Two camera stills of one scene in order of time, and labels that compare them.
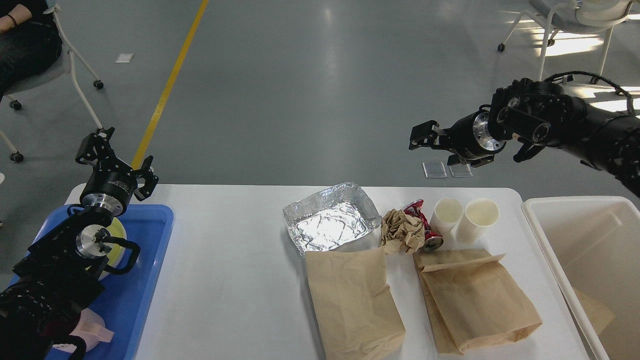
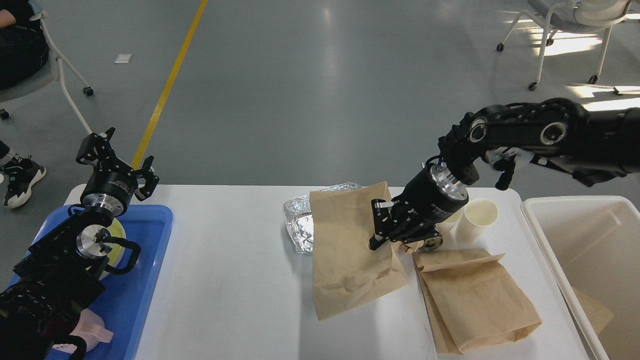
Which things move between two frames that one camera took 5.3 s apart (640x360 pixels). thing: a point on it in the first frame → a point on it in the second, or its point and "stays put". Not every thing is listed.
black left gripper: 110,187 stays put
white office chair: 575,16 stays put
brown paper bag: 352,302 → 347,274
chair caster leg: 17,157 → 61,58
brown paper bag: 471,301 stays put
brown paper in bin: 599,316 stays put
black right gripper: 470,138 → 433,195
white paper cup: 479,214 stays put
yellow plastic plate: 117,252 stays put
